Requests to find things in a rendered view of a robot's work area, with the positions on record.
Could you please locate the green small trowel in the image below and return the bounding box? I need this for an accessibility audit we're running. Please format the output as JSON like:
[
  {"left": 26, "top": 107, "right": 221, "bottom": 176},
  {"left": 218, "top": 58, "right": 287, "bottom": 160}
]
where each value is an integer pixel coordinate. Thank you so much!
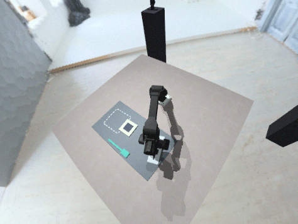
[{"left": 108, "top": 139, "right": 129, "bottom": 158}]

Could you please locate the cream square tile with dark centre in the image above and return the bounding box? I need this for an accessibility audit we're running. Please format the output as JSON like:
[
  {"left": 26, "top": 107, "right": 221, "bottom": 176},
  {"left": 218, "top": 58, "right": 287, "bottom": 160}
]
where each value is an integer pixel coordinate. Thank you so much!
[{"left": 119, "top": 119, "right": 138, "bottom": 136}]

